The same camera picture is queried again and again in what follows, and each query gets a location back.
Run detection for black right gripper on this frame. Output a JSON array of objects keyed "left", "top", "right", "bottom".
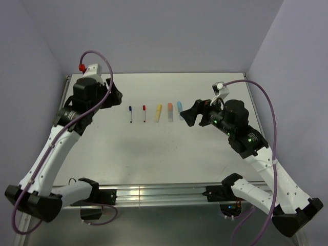
[{"left": 180, "top": 95, "right": 234, "bottom": 136}]

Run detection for blue highlighter marker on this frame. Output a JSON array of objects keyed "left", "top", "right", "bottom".
[{"left": 177, "top": 101, "right": 183, "bottom": 120}]

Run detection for thin blue pen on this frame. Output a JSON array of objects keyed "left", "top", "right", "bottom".
[{"left": 129, "top": 110, "right": 133, "bottom": 123}]

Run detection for orange clear marker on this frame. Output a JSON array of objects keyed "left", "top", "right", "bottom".
[{"left": 168, "top": 109, "right": 173, "bottom": 122}]

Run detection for thin red pen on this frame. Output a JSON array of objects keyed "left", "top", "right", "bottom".
[{"left": 142, "top": 109, "right": 147, "bottom": 122}]

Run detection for yellow highlighter marker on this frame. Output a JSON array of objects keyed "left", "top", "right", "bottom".
[{"left": 154, "top": 110, "right": 161, "bottom": 123}]

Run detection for blue marker cap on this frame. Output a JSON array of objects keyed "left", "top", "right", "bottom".
[{"left": 177, "top": 101, "right": 182, "bottom": 110}]

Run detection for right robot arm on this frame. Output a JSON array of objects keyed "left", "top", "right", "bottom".
[{"left": 180, "top": 99, "right": 323, "bottom": 237}]

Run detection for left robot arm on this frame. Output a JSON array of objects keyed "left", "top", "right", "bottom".
[{"left": 5, "top": 77, "right": 122, "bottom": 222}]

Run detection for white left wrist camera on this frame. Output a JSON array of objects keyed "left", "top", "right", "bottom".
[{"left": 83, "top": 64, "right": 102, "bottom": 82}]

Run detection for red cable connector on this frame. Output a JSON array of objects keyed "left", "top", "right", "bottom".
[{"left": 78, "top": 64, "right": 86, "bottom": 73}]

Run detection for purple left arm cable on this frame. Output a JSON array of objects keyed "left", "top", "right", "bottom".
[{"left": 12, "top": 51, "right": 118, "bottom": 234}]

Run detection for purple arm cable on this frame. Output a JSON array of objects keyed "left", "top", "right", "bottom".
[
  {"left": 222, "top": 79, "right": 279, "bottom": 246},
  {"left": 12, "top": 51, "right": 118, "bottom": 234}
]

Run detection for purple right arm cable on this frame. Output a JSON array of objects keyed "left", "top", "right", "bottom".
[{"left": 222, "top": 79, "right": 279, "bottom": 246}]

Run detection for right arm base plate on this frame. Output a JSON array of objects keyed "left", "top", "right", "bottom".
[{"left": 202, "top": 185, "right": 244, "bottom": 202}]

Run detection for aluminium frame rail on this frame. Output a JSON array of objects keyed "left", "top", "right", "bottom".
[{"left": 25, "top": 184, "right": 294, "bottom": 211}]

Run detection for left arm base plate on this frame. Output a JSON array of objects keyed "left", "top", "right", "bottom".
[{"left": 71, "top": 189, "right": 117, "bottom": 207}]

